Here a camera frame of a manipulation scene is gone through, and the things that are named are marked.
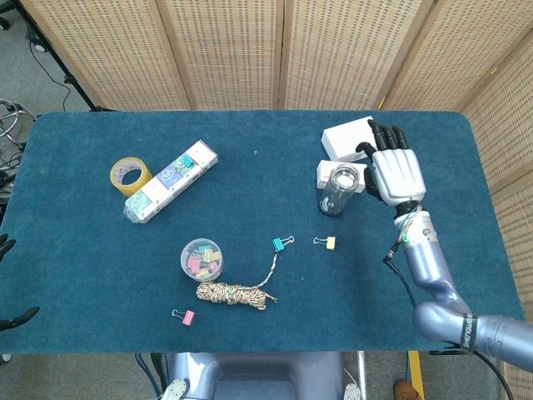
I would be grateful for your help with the small teal binder clip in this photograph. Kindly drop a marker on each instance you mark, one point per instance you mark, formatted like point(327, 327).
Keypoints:
point(189, 160)

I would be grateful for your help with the clear round clip container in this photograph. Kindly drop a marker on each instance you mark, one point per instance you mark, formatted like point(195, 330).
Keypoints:
point(183, 260)

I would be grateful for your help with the grey-blue robot torso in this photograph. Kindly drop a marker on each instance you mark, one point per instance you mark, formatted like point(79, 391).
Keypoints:
point(258, 375)

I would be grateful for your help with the chrome metal frame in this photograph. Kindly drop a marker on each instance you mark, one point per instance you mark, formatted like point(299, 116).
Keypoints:
point(18, 110)

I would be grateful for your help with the blue table cloth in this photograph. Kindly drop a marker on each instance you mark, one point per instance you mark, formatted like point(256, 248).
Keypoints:
point(250, 200)

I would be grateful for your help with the clear glass jar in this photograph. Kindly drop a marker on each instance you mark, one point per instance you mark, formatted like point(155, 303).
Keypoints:
point(333, 204)

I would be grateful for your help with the white box with red print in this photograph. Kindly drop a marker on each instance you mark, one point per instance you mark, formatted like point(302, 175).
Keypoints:
point(322, 175)

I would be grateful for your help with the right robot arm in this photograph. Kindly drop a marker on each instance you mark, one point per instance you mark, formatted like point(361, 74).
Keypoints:
point(424, 262)

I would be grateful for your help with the brown shoe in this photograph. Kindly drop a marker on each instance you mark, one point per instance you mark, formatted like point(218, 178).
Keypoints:
point(406, 389)

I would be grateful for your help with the woven rattan folding screen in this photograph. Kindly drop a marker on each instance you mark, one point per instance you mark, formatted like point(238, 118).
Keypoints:
point(229, 50)

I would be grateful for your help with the pink binder clip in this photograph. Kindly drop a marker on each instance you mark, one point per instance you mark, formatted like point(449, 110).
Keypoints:
point(189, 317)

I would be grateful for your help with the yellow bar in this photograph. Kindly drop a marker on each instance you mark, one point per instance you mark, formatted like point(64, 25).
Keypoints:
point(415, 366)

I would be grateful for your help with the yellow tape roll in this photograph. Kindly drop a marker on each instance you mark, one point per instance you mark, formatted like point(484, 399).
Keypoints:
point(143, 181)

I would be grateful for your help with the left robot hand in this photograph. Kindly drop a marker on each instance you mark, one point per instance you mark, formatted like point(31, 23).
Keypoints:
point(4, 246)

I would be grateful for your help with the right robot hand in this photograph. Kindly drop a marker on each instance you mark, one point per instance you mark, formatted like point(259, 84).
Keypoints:
point(397, 175)

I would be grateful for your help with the black stand leg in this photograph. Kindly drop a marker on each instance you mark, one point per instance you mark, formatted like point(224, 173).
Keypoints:
point(62, 68)

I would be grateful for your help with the plain white box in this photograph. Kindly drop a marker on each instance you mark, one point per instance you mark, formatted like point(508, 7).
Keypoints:
point(341, 139)

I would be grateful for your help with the yellow binder clip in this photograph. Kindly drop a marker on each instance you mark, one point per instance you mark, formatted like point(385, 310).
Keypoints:
point(331, 243)

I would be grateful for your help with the long wrapped tissue pack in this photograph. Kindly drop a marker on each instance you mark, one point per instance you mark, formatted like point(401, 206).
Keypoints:
point(158, 196)

